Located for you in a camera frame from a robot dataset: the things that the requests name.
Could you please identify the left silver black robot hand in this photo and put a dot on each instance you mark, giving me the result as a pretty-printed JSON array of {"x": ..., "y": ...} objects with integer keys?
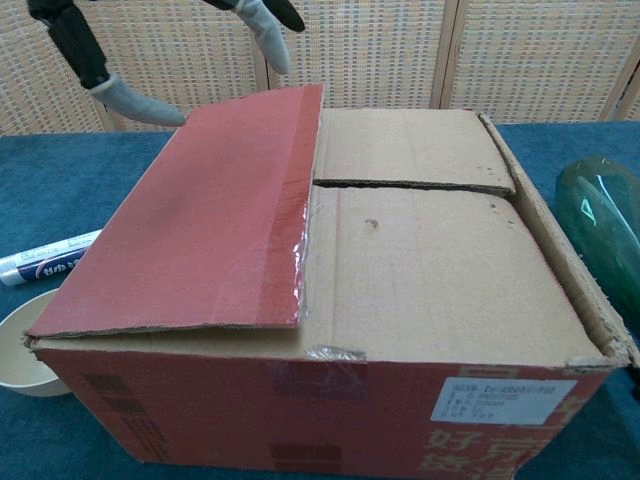
[{"x": 75, "y": 45}]

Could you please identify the brown cardboard box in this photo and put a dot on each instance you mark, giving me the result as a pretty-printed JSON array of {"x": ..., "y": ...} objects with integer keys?
[{"x": 200, "y": 200}]

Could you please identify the blue table mat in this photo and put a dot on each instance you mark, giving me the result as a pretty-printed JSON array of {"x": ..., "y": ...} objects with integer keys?
[{"x": 50, "y": 190}]

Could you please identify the white blue wrap roll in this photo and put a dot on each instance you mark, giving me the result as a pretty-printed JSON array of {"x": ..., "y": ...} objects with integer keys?
[{"x": 45, "y": 257}]

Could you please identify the woven bamboo folding screen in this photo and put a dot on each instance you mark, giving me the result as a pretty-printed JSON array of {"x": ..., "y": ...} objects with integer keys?
[{"x": 375, "y": 60}]

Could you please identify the cream bowl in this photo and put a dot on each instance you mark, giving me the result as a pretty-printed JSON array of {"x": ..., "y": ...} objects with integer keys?
[{"x": 20, "y": 370}]

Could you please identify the green glass vase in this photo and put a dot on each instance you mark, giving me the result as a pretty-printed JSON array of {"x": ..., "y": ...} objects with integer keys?
[{"x": 600, "y": 235}]

